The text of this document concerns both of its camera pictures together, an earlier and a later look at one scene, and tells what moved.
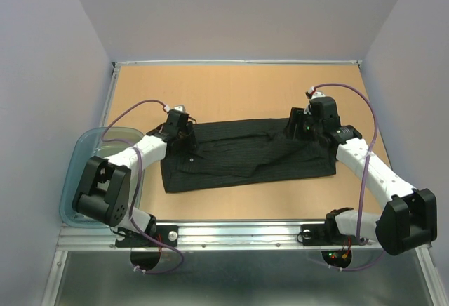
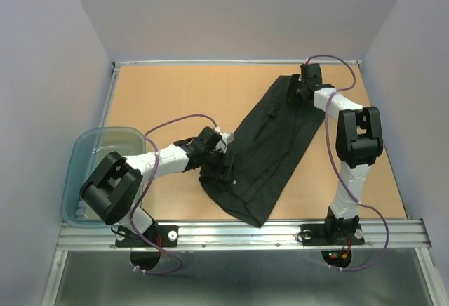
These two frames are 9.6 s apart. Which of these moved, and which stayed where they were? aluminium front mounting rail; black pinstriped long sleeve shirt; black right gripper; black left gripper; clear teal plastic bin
Moved: black pinstriped long sleeve shirt; black right gripper; black left gripper
Stayed: clear teal plastic bin; aluminium front mounting rail
